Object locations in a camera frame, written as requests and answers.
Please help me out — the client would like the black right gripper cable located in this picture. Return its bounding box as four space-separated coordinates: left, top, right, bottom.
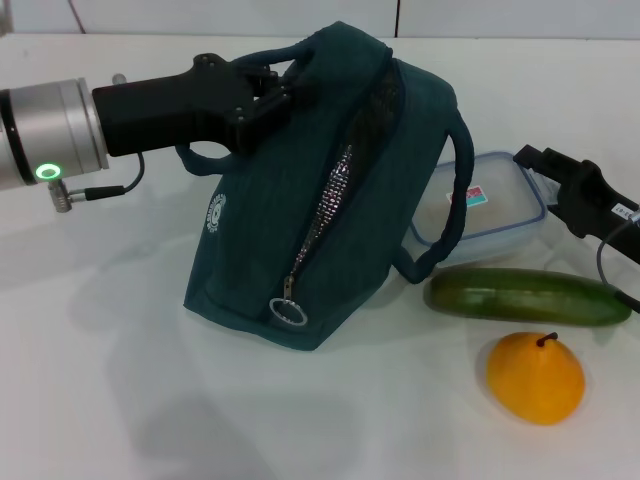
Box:
597 209 640 314

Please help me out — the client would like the silver zipper pull ring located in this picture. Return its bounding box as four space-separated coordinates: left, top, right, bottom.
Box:
268 273 307 327

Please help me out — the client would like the green cucumber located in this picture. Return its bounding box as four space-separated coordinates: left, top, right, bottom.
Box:
423 267 633 327

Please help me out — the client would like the clear plastic food container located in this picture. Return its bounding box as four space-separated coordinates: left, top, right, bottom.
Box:
409 149 549 261

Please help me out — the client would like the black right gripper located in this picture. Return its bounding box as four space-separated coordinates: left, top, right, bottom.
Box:
513 143 640 261

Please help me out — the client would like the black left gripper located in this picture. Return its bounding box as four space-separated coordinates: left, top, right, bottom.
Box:
91 53 301 157

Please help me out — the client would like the orange pear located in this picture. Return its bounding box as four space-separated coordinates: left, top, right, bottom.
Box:
486 331 586 426

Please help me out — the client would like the dark teal lunch bag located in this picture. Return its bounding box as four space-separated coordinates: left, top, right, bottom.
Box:
174 20 476 353

